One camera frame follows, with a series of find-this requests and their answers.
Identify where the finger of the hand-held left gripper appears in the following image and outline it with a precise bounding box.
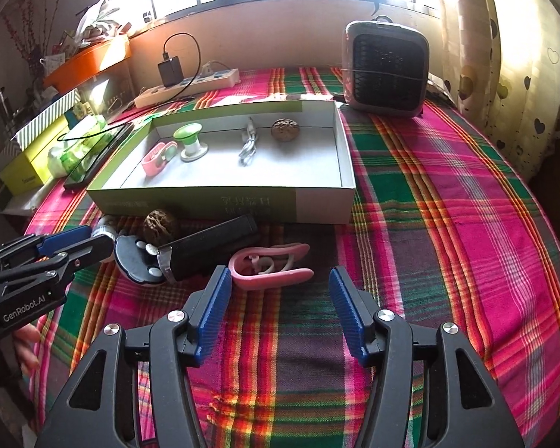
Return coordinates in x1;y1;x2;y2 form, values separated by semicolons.
0;225;93;269
0;234;116;306

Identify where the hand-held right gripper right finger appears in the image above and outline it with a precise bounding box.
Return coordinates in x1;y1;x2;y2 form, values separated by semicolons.
329;266;526;448

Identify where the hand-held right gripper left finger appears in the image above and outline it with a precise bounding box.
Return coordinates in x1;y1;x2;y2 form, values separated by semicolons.
35;265;234;448

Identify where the small clear jar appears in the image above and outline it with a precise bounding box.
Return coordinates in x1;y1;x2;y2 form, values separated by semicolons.
92;215;119;262

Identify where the black white round gadget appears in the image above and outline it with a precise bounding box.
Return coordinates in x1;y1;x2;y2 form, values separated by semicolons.
114;236;166;285

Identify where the pink cable winder clip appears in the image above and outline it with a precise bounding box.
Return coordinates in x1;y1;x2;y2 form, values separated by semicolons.
228;243;315;290

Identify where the black cylindrical device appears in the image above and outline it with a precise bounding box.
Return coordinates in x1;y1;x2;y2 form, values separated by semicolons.
158;215;258;283

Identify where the pink gadget with green pad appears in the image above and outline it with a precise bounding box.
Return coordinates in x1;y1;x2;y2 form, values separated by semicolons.
141;141;178;177

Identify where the green white cardboard box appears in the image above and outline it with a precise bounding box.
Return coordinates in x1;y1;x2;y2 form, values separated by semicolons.
86;100;356;225

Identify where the green-topped white knob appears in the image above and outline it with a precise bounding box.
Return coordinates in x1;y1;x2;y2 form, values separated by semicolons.
174;122;209;163

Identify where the white usb cable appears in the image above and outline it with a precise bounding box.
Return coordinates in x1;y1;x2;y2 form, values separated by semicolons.
238;116;258;166

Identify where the brown walnut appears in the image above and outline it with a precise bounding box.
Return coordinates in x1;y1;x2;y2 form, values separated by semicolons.
143;209;180;246
271;118;300;141

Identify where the person's left hand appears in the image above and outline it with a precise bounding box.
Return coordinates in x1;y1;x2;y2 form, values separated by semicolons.
13;324;42;375

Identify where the white tray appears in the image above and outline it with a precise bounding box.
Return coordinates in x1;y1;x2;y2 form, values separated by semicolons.
2;182;52;215

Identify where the yellow-green box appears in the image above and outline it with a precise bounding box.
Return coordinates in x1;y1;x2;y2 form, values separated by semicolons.
0;119;71;192

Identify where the small striped box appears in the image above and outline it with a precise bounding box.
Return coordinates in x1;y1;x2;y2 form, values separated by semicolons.
0;144;22;183

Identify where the green tissue pack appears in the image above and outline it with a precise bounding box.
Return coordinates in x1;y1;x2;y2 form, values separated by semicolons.
48;114;107;178

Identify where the black tablet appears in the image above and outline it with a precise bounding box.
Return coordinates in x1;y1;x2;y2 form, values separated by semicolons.
64;122;135;190

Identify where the large striped box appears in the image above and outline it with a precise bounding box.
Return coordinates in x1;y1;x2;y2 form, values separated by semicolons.
12;88;82;150

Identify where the plaid bed sheet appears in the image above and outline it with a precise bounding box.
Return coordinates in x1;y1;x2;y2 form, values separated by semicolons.
23;66;560;448

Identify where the steel tumbler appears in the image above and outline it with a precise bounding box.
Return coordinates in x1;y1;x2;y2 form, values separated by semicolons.
0;88;15;122

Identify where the orange tray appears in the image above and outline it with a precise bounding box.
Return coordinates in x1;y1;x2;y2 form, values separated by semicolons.
43;35;132;94

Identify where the white power strip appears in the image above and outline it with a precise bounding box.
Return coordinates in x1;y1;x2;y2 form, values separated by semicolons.
134;68;240;109

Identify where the black charger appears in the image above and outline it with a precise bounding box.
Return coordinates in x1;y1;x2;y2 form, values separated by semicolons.
158;56;184;87

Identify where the white plug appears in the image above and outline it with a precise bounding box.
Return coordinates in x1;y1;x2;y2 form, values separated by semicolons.
200;60;231;78

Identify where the pile of papers and bags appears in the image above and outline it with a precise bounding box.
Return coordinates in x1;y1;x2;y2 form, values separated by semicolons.
51;0;131;52

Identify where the red twig bouquet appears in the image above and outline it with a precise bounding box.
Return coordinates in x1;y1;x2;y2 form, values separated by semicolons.
2;0;52;80

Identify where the grey desktop heater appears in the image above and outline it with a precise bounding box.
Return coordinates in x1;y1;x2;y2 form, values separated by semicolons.
342;19;430;118

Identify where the heart print curtain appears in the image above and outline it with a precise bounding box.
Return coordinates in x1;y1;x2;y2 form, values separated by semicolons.
441;0;560;183

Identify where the black charger cable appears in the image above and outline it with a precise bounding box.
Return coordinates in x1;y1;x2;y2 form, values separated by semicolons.
162;32;201;99

